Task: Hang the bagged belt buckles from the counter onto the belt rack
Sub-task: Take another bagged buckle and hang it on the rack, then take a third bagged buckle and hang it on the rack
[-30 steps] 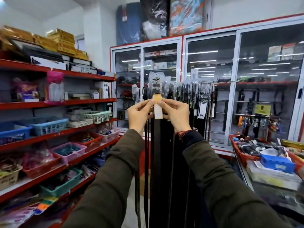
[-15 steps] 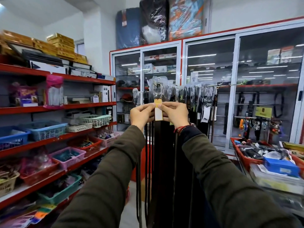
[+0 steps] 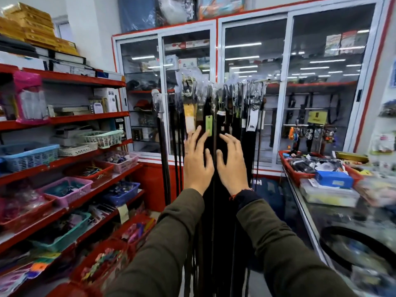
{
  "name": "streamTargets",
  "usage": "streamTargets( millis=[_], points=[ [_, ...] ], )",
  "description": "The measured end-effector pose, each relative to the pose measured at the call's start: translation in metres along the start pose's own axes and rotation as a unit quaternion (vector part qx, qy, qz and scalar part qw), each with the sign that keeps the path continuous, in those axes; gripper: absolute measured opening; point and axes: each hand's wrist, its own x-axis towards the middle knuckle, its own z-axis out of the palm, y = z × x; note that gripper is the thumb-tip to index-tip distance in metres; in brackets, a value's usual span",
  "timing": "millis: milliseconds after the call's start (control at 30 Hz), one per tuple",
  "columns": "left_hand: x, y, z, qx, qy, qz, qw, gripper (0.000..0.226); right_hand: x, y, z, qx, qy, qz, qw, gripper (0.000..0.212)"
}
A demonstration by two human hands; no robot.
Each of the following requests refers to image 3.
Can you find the teal plastic basket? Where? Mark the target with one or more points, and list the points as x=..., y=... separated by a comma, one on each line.
x=66, y=236

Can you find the white paper tag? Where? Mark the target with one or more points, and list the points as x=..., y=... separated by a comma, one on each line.
x=252, y=120

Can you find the white shelf price label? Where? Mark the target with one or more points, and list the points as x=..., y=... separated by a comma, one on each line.
x=123, y=213

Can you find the clear plastic box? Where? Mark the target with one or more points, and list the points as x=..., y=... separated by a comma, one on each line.
x=328, y=196

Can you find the large blue plastic basket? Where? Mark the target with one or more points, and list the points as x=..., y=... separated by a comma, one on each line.
x=29, y=157

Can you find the red metal shelving unit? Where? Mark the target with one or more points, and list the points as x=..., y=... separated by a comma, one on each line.
x=71, y=119

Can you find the person's left middle finger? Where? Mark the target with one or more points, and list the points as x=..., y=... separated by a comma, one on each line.
x=196, y=139

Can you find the pale pink plastic basket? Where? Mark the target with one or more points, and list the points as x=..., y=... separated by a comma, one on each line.
x=120, y=163

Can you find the colourful printed box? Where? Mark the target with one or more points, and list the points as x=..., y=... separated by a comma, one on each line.
x=221, y=6

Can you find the person's left little finger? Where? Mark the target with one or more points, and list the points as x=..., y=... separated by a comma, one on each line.
x=185, y=153

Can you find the person's left forearm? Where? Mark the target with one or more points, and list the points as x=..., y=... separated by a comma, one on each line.
x=161, y=244

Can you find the person's left hand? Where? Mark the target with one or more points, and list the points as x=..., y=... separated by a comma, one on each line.
x=195, y=170

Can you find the yellow sign card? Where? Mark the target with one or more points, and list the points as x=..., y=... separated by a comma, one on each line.
x=317, y=117

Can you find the coiled black belt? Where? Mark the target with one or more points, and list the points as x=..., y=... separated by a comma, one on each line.
x=340, y=235

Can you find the white glass display cabinet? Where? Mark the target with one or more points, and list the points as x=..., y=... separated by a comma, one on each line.
x=309, y=58

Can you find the row of hanging black belts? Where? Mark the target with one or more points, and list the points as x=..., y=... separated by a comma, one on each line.
x=222, y=213

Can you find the glass shop counter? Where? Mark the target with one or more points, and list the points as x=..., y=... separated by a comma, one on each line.
x=334, y=219

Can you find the blue cardboard box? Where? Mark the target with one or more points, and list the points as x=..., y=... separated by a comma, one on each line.
x=334, y=179

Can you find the green paper tag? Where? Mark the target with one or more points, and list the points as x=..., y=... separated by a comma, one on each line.
x=209, y=125

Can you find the small blue plastic basket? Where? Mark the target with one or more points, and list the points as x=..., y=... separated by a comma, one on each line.
x=123, y=196

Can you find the purple plastic basket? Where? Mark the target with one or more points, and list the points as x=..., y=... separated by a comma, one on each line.
x=66, y=194

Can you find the red plastic tray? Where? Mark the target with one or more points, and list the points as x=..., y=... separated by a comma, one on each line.
x=292, y=174

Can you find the white green plastic basket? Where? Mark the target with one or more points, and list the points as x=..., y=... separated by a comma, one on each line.
x=103, y=138

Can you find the blue plastic bag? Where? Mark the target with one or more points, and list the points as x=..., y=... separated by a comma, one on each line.
x=136, y=13

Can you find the pink plastic packet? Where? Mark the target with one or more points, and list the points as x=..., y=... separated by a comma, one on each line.
x=29, y=98

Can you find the person's right thumb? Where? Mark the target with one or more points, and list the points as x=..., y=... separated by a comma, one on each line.
x=219, y=160

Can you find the white plastic bag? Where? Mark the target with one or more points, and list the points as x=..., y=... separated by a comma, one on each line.
x=176, y=9

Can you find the stack of yellow boxes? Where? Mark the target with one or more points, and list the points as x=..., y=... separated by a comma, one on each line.
x=34, y=27

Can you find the person's right middle finger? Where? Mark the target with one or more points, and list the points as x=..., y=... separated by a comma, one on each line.
x=233, y=143

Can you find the person's right hand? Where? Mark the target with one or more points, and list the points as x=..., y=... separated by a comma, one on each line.
x=235, y=173

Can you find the yellow metal tray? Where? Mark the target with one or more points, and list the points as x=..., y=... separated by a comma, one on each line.
x=352, y=156

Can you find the stack of black white boxes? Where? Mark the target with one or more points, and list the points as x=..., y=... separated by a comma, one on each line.
x=58, y=60

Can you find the person's right little finger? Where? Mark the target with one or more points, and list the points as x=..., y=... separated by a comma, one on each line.
x=245, y=160

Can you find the red cap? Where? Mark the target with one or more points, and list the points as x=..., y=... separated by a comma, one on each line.
x=143, y=105

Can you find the person's right forearm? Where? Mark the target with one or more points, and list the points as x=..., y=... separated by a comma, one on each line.
x=284, y=253

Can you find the white product box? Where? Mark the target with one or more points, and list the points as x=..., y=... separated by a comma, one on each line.
x=105, y=97

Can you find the person's left thumb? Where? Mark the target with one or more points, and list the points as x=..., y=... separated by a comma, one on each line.
x=210, y=166

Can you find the flat white plastic basket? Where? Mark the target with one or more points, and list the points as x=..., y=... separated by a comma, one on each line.
x=77, y=150

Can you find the yellow paper tag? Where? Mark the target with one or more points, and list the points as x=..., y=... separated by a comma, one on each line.
x=189, y=118

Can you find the red plastic basket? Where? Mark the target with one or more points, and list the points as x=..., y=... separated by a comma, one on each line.
x=136, y=227
x=92, y=179
x=27, y=214
x=92, y=262

